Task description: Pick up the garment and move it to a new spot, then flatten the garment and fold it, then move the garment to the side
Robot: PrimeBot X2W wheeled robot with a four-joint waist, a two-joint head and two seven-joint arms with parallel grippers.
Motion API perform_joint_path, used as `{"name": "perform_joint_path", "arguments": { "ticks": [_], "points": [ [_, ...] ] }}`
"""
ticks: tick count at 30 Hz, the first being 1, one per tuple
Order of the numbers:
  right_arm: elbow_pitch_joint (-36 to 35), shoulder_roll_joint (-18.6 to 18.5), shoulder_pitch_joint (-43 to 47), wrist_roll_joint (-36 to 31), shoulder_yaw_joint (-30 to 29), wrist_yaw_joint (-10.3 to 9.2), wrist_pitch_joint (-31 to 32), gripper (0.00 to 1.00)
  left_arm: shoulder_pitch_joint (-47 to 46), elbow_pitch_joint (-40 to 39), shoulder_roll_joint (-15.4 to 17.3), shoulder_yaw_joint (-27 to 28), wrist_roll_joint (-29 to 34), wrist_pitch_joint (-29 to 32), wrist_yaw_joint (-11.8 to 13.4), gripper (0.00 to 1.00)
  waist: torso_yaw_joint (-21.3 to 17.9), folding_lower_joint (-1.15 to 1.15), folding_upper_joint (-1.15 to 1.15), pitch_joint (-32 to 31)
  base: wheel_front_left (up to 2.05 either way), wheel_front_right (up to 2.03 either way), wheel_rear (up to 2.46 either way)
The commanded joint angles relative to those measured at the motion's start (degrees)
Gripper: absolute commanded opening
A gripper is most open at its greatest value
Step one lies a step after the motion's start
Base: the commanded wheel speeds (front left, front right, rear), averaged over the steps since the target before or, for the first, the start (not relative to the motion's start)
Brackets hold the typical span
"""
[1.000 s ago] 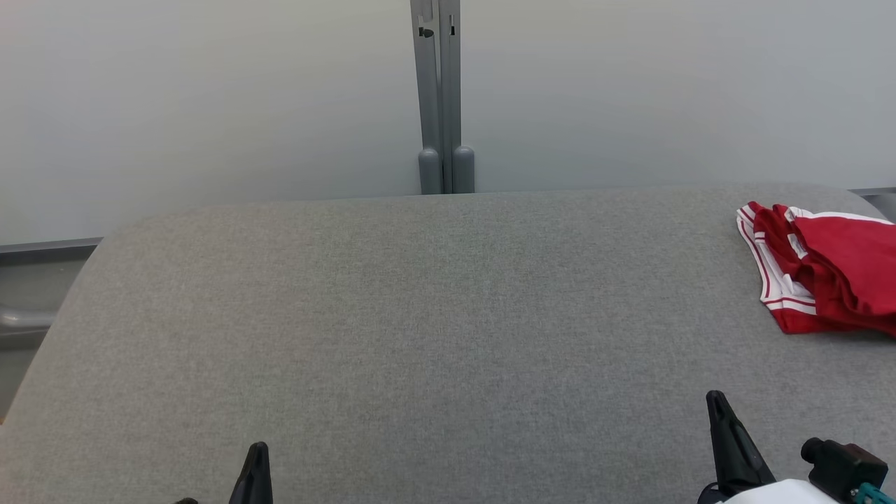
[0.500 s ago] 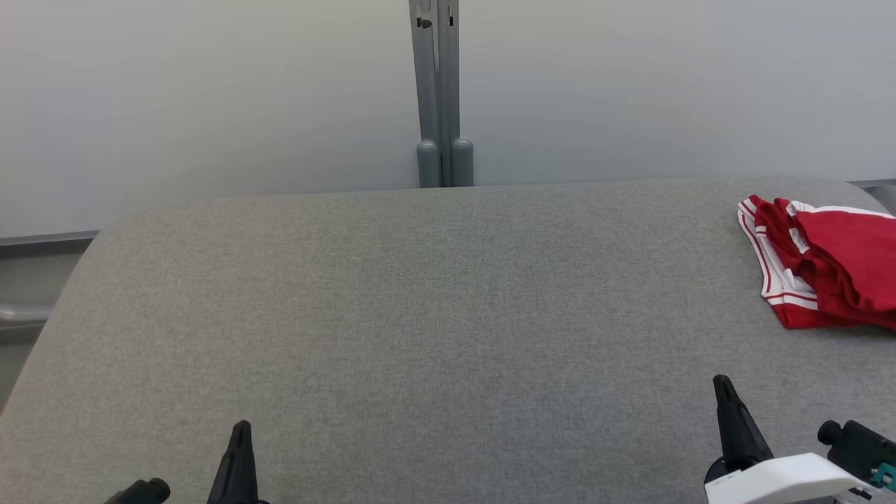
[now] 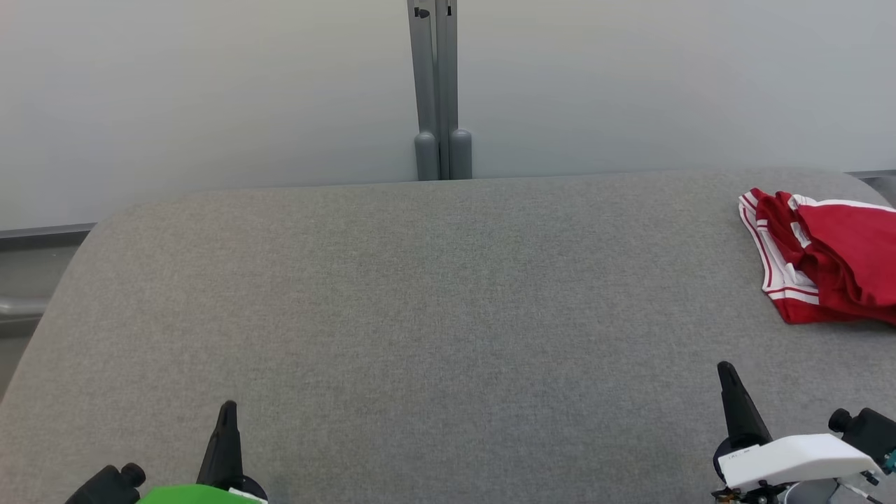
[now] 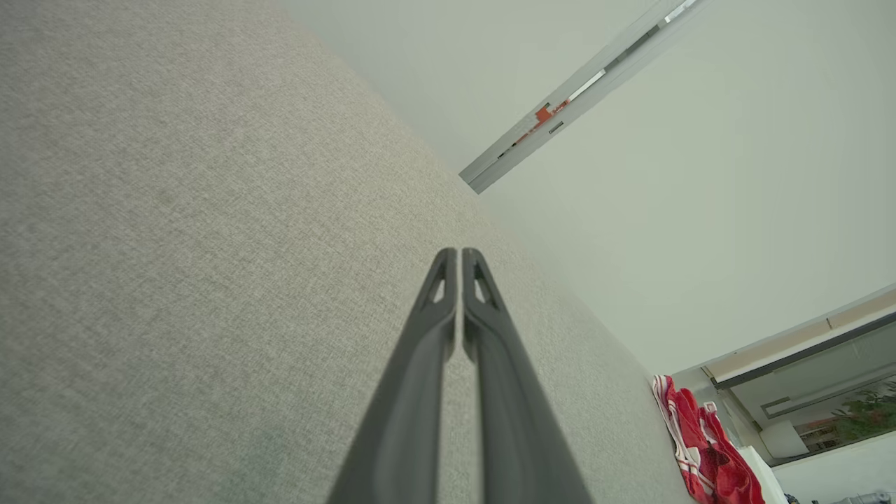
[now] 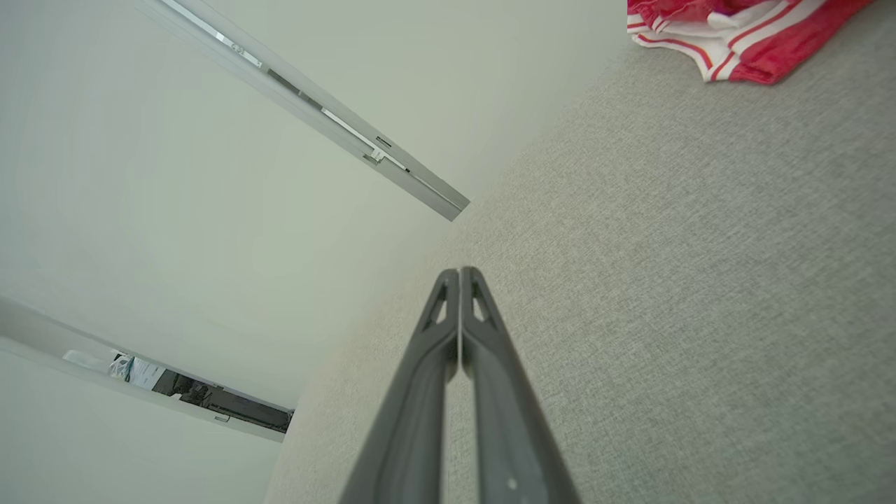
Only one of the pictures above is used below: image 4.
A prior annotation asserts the grey double partition post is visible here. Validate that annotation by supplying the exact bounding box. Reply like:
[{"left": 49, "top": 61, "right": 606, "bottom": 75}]
[{"left": 458, "top": 0, "right": 710, "bottom": 195}]

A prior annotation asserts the green potted plant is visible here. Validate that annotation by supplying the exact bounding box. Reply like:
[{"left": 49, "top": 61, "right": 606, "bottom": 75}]
[{"left": 831, "top": 381, "right": 896, "bottom": 444}]

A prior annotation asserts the red white baseball jersey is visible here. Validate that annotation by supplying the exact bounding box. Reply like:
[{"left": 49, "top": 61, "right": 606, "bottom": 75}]
[{"left": 652, "top": 374, "right": 767, "bottom": 504}]

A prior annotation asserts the grey framed window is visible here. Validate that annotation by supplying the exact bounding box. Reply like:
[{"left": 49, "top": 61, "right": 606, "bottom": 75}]
[{"left": 700, "top": 283, "right": 896, "bottom": 468}]

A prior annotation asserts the white plastic box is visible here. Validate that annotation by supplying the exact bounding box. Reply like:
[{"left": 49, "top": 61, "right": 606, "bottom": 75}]
[{"left": 741, "top": 447, "right": 790, "bottom": 504}]

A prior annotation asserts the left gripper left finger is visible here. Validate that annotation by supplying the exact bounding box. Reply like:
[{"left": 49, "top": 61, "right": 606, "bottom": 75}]
[{"left": 326, "top": 247, "right": 459, "bottom": 504}]

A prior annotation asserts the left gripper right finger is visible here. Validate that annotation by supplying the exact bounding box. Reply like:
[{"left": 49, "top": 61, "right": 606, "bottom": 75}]
[{"left": 461, "top": 247, "right": 594, "bottom": 504}]

